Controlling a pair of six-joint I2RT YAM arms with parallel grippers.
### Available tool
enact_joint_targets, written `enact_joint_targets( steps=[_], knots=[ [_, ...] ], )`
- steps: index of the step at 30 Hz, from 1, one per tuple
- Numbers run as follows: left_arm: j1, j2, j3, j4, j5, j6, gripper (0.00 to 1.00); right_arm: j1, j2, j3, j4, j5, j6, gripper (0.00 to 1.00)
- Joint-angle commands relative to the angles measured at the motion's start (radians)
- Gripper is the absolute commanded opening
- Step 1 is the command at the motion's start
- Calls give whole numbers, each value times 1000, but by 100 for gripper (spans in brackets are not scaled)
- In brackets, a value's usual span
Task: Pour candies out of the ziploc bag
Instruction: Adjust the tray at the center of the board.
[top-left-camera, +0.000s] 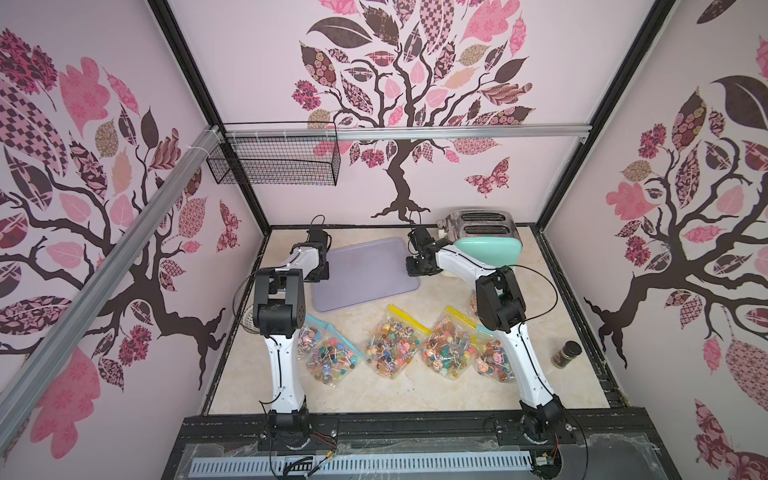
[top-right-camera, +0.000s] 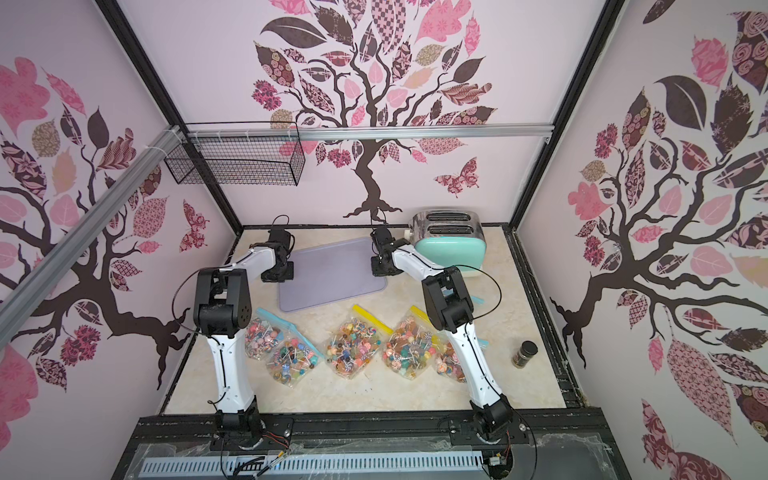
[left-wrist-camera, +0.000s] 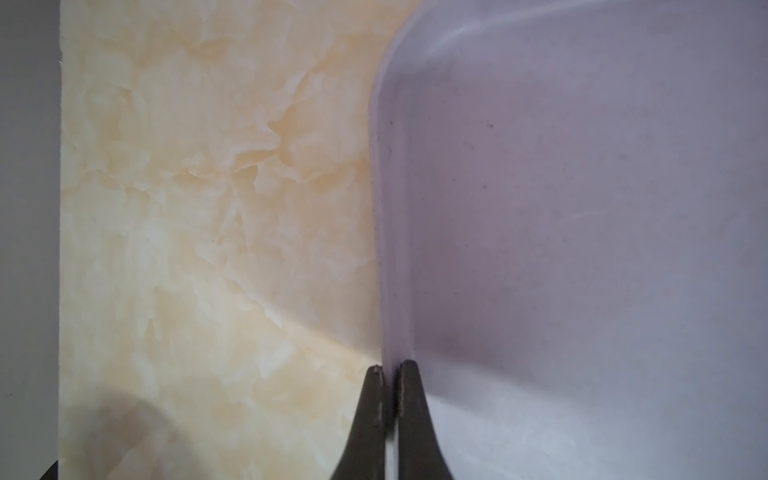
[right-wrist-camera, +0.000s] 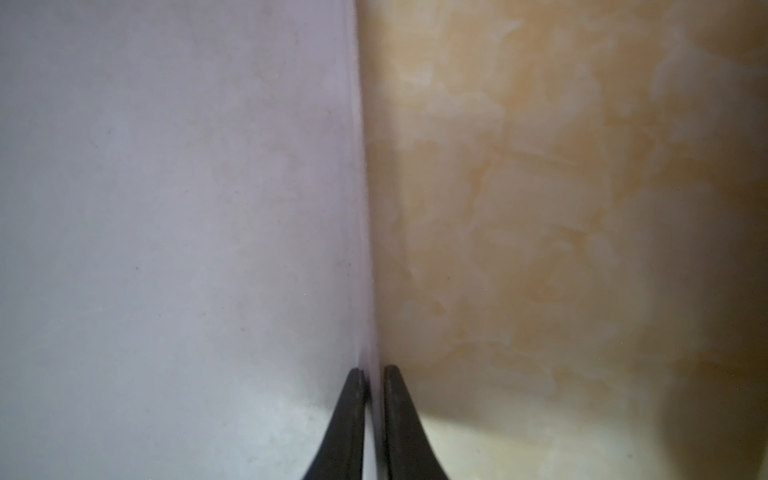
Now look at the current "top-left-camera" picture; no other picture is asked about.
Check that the aluminium rail left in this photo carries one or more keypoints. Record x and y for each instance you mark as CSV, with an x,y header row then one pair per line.
x,y
37,373

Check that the yellow-zip candy bag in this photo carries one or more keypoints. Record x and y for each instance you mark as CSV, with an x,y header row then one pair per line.
x,y
395,342
451,347

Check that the blue-zip candy bag front left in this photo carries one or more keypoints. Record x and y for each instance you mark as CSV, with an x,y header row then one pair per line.
x,y
332,359

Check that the blue-zip candy bag back right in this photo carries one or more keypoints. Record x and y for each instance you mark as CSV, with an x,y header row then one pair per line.
x,y
473,304

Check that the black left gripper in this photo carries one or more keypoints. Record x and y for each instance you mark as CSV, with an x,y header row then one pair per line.
x,y
324,276

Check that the blue-zip candy bag front right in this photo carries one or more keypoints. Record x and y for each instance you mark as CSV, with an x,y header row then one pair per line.
x,y
491,360

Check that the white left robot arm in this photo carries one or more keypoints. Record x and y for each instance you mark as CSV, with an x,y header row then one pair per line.
x,y
279,313

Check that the aluminium rail back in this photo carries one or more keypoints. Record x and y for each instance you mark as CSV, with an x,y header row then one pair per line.
x,y
419,133

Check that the purple plastic tray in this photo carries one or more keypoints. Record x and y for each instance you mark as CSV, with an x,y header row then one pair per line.
x,y
363,273

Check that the black wire basket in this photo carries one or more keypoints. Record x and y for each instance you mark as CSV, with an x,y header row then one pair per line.
x,y
277,153

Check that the white round strainer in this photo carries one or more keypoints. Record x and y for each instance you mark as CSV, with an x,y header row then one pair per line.
x,y
247,321

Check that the blue-zip candy bag far left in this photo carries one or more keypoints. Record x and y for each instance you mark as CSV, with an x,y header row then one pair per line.
x,y
310,336

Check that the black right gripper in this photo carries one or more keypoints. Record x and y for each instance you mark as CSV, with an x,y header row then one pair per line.
x,y
417,244

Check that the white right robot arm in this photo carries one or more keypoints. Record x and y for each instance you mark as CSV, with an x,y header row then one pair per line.
x,y
501,309

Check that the mint green toaster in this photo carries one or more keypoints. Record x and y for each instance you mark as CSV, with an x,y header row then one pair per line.
x,y
489,236

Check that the blue-zip candy bag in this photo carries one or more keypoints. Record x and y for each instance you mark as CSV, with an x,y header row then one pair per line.
x,y
332,359
473,304
310,336
491,360

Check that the aluminium rail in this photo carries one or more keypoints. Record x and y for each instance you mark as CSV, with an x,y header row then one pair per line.
x,y
419,133
37,373

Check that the white slotted cable duct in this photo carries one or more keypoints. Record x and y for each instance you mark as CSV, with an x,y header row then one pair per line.
x,y
358,466

